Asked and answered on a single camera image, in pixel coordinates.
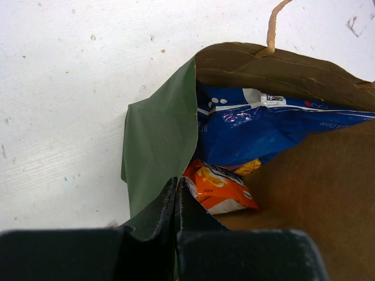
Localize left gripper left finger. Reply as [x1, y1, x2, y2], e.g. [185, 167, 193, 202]
[1, 177, 178, 280]

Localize blue Doritos chip bag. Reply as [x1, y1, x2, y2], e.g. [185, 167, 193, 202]
[194, 81, 374, 175]

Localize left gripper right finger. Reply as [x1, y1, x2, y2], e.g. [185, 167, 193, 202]
[175, 177, 330, 280]

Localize green paper bag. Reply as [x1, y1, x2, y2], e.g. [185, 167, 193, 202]
[121, 1, 374, 280]

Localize orange candy packet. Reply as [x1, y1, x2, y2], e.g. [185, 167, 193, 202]
[183, 159, 259, 215]

